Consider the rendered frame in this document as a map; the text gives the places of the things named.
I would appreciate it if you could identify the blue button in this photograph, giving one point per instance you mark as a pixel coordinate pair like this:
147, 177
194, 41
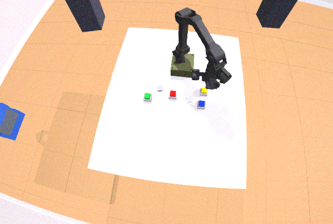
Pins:
201, 104

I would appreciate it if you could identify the yellow button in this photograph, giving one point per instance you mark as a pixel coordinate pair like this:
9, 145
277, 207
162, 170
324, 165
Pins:
203, 91

